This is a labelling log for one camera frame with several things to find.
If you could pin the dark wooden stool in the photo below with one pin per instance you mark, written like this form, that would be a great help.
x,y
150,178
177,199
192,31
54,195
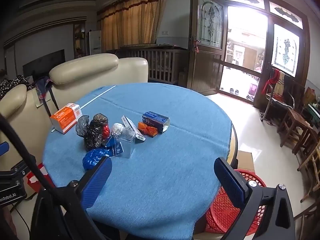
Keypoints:
x,y
297,120

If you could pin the red and white shopping bag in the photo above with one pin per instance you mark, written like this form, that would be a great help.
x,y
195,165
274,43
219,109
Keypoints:
x,y
31,180

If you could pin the striped cream towel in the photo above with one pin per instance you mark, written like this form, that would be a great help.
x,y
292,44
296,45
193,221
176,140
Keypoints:
x,y
280,82

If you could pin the cream leather sofa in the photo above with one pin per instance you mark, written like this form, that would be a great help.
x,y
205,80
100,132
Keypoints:
x,y
82,67

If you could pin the blue plastic bag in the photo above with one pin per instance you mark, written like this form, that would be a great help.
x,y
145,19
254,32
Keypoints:
x,y
93,158

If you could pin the beige curtain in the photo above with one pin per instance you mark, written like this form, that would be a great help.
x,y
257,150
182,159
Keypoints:
x,y
130,22

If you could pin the wooden door with stained glass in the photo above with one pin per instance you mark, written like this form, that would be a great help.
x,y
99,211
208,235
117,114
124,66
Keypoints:
x,y
205,72

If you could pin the dark floral cloth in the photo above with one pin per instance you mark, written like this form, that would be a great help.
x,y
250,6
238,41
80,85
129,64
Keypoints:
x,y
10,85

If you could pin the white standing air conditioner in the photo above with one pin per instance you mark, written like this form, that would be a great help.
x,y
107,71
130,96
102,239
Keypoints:
x,y
95,42

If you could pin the orange plastic bag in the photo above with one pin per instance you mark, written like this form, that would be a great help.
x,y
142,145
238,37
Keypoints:
x,y
147,130

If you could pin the black television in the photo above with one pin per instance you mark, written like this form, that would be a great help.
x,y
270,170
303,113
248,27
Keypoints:
x,y
45,63

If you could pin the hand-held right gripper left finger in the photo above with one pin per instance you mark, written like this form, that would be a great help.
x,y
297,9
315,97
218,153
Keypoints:
x,y
97,180

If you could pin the purple bin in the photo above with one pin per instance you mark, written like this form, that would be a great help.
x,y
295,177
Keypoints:
x,y
253,89

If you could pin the red garment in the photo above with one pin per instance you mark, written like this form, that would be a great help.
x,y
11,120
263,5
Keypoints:
x,y
271,80

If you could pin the round wooden table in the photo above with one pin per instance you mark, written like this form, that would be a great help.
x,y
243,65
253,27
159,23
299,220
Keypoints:
x,y
234,142

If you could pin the white thin stick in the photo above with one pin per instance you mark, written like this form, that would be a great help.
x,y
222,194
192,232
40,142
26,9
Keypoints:
x,y
100,95

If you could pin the grey plastic bag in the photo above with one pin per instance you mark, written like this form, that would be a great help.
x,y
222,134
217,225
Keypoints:
x,y
82,126

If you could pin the wooden stained glass door panel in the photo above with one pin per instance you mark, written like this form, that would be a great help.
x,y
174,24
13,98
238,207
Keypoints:
x,y
265,80

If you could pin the pair of shoes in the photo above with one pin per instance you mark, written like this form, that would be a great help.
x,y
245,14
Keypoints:
x,y
234,91

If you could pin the cardboard box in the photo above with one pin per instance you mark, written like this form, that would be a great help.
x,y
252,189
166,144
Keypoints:
x,y
246,160

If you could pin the white crumpled bag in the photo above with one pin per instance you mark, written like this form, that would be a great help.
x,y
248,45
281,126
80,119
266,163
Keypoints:
x,y
117,128

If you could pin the wooden crib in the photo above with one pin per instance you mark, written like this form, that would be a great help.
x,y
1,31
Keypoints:
x,y
162,65

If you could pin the blue open carton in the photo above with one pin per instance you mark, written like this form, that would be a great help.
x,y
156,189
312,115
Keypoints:
x,y
155,118

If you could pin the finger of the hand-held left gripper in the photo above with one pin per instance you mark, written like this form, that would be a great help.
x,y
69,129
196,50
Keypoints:
x,y
21,166
3,148

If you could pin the clear plastic cup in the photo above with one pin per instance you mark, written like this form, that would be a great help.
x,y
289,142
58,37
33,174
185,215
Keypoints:
x,y
127,141

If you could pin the blue carton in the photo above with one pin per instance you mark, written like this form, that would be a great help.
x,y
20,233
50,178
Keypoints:
x,y
155,118
115,150

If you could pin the red plastic bag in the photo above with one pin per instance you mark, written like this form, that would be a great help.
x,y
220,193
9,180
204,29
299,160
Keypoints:
x,y
106,130

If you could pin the black plastic bag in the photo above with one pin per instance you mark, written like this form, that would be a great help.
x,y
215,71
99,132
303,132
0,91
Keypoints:
x,y
93,135

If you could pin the patterned tote bag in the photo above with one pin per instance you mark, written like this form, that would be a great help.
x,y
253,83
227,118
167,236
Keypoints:
x,y
42,87

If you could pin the metal frame chair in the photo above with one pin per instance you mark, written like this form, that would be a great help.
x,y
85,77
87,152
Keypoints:
x,y
268,105

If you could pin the red plastic basket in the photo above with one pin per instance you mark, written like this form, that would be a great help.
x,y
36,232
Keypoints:
x,y
220,212

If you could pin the orange and white box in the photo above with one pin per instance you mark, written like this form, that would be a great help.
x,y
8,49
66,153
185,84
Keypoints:
x,y
66,117

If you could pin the white long box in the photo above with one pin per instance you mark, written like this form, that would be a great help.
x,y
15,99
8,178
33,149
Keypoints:
x,y
130,125

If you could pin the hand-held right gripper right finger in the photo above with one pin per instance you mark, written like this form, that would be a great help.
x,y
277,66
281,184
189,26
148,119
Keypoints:
x,y
230,180

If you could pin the light wooden chair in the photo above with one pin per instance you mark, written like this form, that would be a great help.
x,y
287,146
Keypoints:
x,y
312,165

